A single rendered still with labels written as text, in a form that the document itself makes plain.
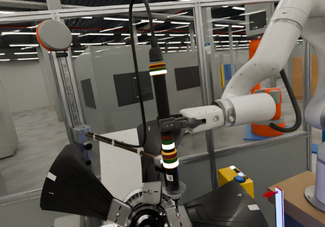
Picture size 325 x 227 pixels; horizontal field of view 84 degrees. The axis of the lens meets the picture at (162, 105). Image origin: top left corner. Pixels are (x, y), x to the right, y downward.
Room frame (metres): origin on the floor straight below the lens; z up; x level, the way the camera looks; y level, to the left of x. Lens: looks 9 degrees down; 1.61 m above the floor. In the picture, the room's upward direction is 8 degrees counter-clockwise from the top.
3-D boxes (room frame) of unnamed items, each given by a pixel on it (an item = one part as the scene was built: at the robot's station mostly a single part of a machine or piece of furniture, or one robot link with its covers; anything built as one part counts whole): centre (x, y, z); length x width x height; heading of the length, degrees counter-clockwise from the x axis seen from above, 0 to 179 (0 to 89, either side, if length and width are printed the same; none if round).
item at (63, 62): (0.96, 0.47, 1.48); 0.05 x 0.03 x 0.62; 135
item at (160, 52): (0.48, 0.00, 1.48); 0.04 x 0.04 x 0.46
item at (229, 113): (0.51, -0.17, 1.48); 0.09 x 0.03 x 0.08; 10
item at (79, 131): (0.92, 0.44, 1.37); 0.10 x 0.07 x 0.08; 45
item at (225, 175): (0.83, -0.31, 1.02); 0.16 x 0.10 x 0.11; 10
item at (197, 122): (0.46, -0.08, 1.48); 0.08 x 0.06 x 0.01; 159
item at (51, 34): (0.99, 0.50, 1.88); 0.17 x 0.15 x 0.16; 100
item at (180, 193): (0.48, 0.01, 1.32); 0.09 x 0.07 x 0.10; 44
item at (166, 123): (0.45, -0.02, 1.48); 0.07 x 0.03 x 0.03; 100
